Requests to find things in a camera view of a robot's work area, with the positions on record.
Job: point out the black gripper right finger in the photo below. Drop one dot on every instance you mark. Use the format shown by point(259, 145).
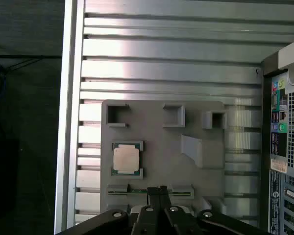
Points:
point(165, 203)

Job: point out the grey plastic parts rack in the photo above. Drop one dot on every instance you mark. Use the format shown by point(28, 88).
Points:
point(161, 151)

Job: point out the silver CPU green substrate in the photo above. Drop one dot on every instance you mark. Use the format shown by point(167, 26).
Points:
point(126, 157)

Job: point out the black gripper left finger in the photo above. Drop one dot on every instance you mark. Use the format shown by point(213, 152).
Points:
point(152, 198)

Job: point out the green RAM stick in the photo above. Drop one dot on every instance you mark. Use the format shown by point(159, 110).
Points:
point(137, 191)

